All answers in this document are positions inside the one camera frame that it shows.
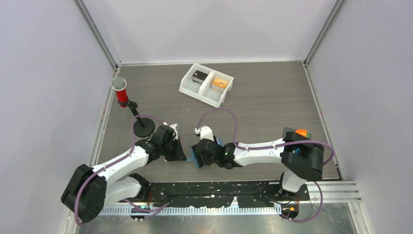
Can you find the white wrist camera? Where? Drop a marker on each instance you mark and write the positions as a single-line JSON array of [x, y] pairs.
[[170, 131], [204, 132]]

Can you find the orange toy brick arch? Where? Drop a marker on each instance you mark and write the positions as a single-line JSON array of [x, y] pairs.
[[303, 132]]

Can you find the white divided plastic bin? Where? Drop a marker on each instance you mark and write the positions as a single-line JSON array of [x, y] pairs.
[[203, 92]]

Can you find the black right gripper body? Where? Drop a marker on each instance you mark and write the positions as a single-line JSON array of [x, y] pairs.
[[207, 161]]

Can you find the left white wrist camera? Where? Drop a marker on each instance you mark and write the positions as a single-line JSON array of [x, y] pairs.
[[170, 131]]

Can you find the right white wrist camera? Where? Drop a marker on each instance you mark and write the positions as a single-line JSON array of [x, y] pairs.
[[204, 132]]

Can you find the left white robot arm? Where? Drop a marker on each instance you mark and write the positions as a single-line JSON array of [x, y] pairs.
[[91, 189]]

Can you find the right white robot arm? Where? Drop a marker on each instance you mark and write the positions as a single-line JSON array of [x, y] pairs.
[[302, 157]]

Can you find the blue leather card holder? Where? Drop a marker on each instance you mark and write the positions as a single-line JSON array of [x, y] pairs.
[[204, 152]]

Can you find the orange card box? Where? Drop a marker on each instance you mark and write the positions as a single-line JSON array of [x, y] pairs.
[[219, 84]]

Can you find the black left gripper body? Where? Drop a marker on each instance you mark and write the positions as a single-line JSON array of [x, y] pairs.
[[166, 147]]

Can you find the black card box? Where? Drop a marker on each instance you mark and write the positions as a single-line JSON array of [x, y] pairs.
[[199, 77]]

